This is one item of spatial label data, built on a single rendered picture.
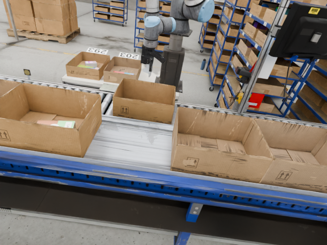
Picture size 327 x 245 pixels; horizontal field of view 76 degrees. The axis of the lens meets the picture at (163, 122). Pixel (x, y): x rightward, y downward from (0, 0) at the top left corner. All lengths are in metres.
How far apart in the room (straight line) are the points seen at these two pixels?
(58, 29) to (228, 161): 4.97
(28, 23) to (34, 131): 4.89
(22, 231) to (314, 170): 1.79
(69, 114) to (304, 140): 1.26
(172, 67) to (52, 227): 1.51
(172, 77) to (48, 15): 4.02
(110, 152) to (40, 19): 4.76
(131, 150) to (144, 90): 0.69
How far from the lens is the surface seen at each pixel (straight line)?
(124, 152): 1.01
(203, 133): 1.16
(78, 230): 1.81
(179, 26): 1.74
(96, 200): 1.17
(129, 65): 2.22
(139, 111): 1.36
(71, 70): 1.98
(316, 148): 1.40
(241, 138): 1.22
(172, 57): 1.79
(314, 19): 1.58
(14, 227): 1.95
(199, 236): 1.52
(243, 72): 1.69
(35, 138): 1.00
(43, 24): 5.56
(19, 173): 1.09
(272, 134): 1.26
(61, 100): 1.20
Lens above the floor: 1.58
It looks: 35 degrees down
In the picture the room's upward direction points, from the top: 10 degrees clockwise
